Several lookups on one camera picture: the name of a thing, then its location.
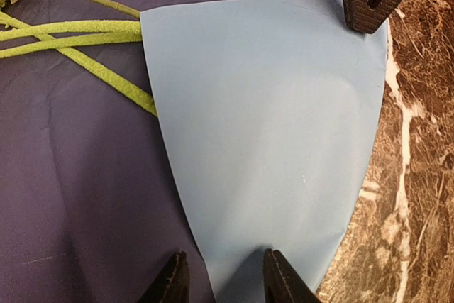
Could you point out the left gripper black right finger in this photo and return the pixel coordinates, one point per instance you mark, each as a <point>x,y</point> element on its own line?
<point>282,283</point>

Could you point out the orange fake flower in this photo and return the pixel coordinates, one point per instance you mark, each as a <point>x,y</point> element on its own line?
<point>120,84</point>

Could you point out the pink and blue fake flower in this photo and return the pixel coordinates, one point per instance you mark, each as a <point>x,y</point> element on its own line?
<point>69,34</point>

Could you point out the blue wrapping paper sheet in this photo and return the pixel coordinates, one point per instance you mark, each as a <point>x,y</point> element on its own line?
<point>268,111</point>

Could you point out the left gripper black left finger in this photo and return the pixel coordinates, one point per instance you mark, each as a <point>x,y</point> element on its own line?
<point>171,284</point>

